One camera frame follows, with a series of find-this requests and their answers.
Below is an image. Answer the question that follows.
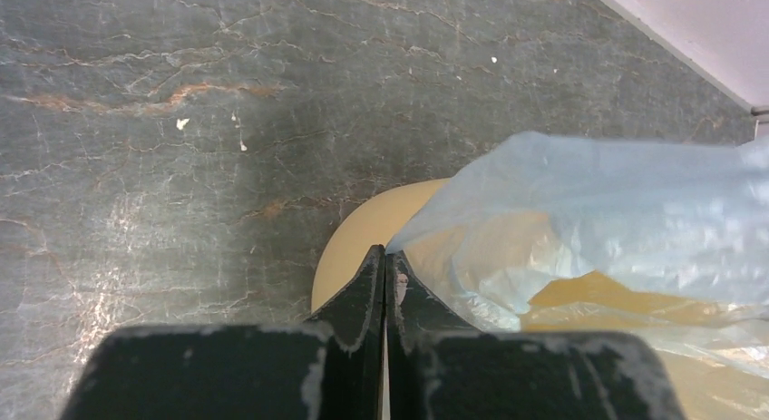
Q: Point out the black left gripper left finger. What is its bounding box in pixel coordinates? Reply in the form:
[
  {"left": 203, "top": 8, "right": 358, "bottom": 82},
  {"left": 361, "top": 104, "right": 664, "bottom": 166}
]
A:
[{"left": 62, "top": 245, "right": 385, "bottom": 419}]

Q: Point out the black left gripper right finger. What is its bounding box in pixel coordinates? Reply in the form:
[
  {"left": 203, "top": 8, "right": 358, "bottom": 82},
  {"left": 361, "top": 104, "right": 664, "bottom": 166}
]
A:
[{"left": 385, "top": 253, "right": 684, "bottom": 419}]

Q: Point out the light blue plastic trash bag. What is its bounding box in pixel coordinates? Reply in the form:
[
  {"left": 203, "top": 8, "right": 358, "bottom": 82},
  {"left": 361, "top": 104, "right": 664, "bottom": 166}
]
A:
[{"left": 387, "top": 132, "right": 768, "bottom": 377}]

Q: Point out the yellow capybara trash bin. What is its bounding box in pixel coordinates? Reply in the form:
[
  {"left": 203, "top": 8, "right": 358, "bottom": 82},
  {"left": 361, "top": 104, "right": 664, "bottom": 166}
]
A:
[{"left": 311, "top": 180, "right": 768, "bottom": 419}]

